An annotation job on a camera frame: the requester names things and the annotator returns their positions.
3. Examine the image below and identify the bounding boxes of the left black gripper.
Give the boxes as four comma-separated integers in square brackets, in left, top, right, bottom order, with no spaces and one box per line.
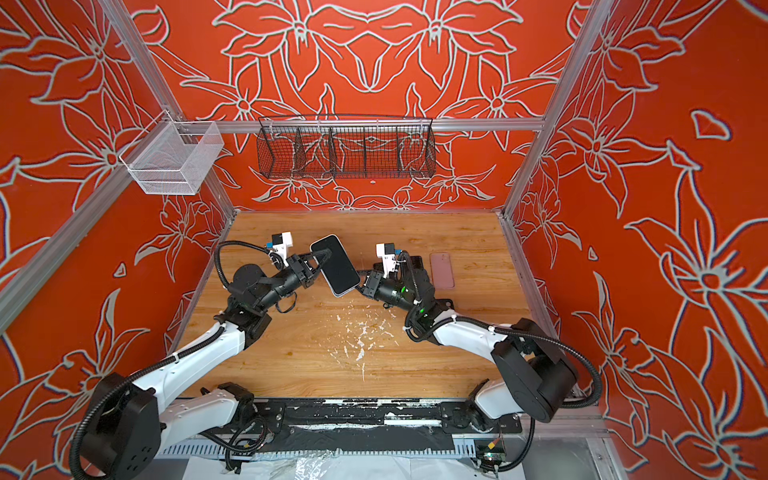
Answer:
[257,249,329,314]

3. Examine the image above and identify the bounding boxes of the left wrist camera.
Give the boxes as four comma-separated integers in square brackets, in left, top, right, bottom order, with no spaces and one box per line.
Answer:
[266,231,293,269]

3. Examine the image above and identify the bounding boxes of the black phone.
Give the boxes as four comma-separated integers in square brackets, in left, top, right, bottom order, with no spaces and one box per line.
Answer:
[310,234,360,298]

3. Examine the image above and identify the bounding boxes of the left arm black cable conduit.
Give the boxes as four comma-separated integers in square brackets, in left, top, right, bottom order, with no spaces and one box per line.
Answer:
[68,239,283,480]

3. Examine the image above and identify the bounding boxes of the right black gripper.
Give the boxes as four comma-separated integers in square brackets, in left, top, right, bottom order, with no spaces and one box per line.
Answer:
[342,271,423,318]

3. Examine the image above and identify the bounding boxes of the small green circuit board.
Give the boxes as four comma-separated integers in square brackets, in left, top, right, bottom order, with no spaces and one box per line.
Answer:
[475,440,506,474]

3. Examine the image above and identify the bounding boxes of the clear plastic bin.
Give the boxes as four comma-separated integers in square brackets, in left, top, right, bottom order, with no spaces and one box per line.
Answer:
[119,120,224,196]

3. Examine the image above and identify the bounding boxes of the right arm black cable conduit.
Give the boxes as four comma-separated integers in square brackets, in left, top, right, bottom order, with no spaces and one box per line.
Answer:
[404,251,604,410]

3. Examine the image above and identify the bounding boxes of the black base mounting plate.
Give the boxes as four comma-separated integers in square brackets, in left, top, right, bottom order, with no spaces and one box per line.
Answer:
[203,398,524,454]

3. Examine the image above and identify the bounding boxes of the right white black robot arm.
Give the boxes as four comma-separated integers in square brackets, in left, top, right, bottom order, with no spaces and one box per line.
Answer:
[358,270,578,423]

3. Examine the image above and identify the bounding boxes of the black wire basket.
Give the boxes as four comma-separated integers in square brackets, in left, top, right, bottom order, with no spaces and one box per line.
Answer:
[256,116,437,180]

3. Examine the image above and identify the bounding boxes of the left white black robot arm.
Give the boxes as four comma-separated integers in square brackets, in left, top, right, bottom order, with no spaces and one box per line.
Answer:
[69,245,335,479]

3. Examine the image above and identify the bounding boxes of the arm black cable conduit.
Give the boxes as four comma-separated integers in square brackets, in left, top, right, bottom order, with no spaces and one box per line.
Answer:
[404,251,604,410]
[68,239,283,480]

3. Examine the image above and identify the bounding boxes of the pink clear phone case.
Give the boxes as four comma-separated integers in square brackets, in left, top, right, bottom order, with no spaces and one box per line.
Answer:
[430,252,456,290]

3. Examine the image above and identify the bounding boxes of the white perforated cable duct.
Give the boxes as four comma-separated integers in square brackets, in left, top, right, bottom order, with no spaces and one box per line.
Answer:
[155,439,478,462]

